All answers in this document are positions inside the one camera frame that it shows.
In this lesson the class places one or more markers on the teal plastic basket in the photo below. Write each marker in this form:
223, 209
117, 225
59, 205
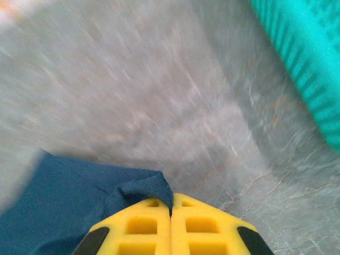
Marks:
305, 53

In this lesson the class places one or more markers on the dark blue t-shirt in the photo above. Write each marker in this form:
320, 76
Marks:
66, 199

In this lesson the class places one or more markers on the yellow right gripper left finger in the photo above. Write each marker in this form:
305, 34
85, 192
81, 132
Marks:
138, 228

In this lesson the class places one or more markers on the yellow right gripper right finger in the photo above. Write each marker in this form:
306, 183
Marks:
202, 228

